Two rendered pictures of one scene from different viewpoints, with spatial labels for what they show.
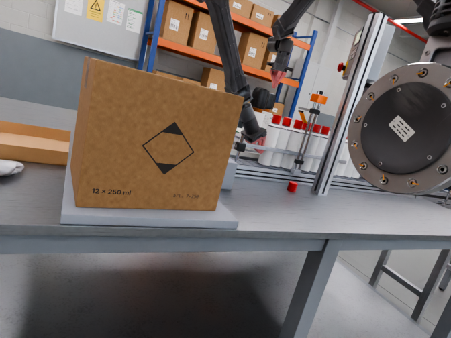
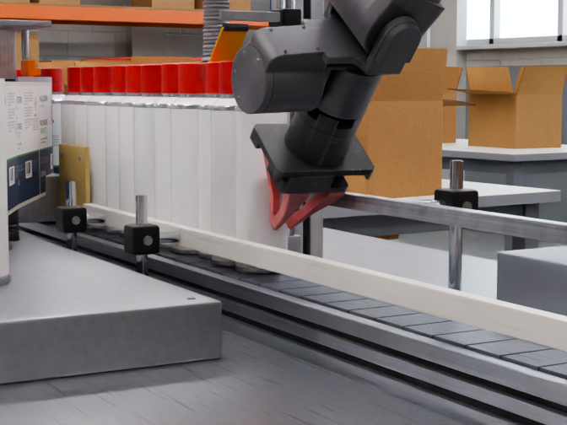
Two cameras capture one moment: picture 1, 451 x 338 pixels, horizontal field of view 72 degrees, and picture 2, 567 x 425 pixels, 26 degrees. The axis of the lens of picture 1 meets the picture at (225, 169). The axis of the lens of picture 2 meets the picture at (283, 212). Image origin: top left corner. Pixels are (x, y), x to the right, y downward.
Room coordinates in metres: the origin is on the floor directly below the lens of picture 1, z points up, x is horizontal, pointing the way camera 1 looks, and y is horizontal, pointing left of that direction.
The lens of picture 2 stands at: (1.23, 1.05, 1.06)
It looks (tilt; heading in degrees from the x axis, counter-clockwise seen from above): 6 degrees down; 269
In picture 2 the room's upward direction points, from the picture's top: straight up
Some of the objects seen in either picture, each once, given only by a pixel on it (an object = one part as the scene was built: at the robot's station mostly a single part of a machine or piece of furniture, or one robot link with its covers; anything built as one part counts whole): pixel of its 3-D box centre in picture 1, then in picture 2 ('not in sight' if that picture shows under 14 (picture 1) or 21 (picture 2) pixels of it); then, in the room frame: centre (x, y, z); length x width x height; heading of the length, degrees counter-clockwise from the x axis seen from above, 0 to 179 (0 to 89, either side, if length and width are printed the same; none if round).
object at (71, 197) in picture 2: not in sight; (85, 231); (1.44, -0.39, 0.89); 0.06 x 0.03 x 0.12; 28
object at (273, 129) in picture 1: (270, 140); (261, 166); (1.23, -0.14, 0.98); 0.05 x 0.05 x 0.20
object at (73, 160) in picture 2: not in sight; (73, 180); (1.47, -0.52, 0.94); 0.10 x 0.01 x 0.09; 118
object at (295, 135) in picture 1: (292, 144); (222, 160); (1.27, -0.24, 0.98); 0.05 x 0.05 x 0.20
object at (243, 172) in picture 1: (289, 174); (201, 277); (1.29, -0.27, 0.85); 1.65 x 0.11 x 0.05; 118
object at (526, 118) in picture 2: not in sight; (508, 106); (0.09, -4.59, 0.97); 0.44 x 0.42 x 0.37; 29
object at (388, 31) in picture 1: (366, 55); not in sight; (1.27, -0.41, 1.38); 0.17 x 0.10 x 0.19; 173
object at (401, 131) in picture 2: not in sight; (359, 121); (0.97, -2.19, 0.97); 0.51 x 0.42 x 0.37; 38
